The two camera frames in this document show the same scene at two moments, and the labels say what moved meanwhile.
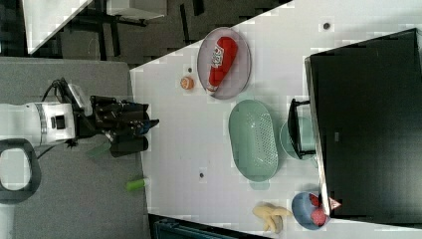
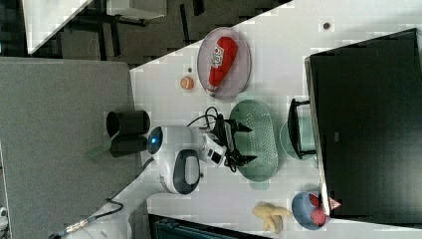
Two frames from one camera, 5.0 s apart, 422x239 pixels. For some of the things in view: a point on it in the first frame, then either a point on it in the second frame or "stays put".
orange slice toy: (186, 83) stays put
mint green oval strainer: (253, 139) stays put
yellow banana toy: (272, 215) stays put
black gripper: (111, 115) -> (225, 135)
